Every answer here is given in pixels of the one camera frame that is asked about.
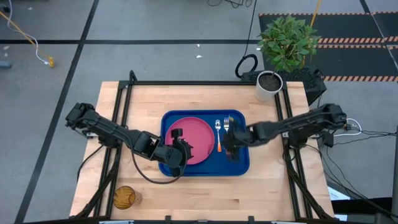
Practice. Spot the pink round plate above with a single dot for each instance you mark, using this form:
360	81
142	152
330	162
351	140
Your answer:
196	137

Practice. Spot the green plant in white pot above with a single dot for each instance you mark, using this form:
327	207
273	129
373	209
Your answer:
286	43

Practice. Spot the black power brick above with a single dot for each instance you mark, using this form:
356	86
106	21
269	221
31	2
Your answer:
328	140

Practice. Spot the black aluminium table frame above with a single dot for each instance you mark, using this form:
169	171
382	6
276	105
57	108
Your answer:
202	83

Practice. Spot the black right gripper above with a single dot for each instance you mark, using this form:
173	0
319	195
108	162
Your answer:
241	138

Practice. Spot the amber transparent cup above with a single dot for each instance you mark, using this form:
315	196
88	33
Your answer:
124	197

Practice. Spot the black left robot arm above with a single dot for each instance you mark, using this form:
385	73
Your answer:
118	132

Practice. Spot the white paper sheet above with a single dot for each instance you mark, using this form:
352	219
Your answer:
337	194

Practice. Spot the blue plastic tray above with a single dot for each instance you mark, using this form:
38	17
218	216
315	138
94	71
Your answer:
202	169

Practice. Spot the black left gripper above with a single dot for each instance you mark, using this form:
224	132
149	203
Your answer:
178	133

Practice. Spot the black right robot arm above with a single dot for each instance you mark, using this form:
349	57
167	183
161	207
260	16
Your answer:
298	123

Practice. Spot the black mat orange stripes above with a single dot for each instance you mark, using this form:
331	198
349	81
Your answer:
348	62

